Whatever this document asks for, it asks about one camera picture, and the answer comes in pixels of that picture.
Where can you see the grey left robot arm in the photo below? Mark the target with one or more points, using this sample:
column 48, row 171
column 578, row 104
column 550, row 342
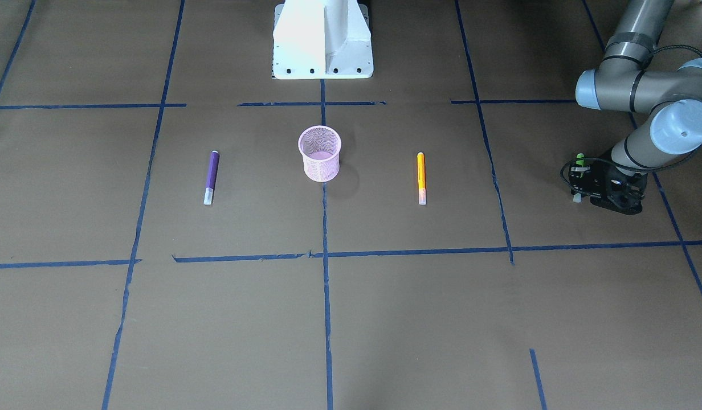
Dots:
column 622, row 82

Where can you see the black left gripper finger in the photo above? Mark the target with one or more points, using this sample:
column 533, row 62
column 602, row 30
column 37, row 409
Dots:
column 579, row 178

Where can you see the green marker pen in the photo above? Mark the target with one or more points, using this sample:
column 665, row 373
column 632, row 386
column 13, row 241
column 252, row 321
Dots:
column 580, row 165

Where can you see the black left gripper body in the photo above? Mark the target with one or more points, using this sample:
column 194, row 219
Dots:
column 597, row 179

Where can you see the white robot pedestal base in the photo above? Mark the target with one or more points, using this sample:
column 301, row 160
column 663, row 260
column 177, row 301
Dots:
column 322, row 40

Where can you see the purple marker pen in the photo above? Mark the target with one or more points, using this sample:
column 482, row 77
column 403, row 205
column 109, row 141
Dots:
column 212, row 170

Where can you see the pink mesh pen holder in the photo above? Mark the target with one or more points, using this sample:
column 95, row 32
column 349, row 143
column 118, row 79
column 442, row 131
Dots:
column 320, row 148

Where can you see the orange marker pen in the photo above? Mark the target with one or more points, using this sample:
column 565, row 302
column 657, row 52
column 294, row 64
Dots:
column 421, row 179

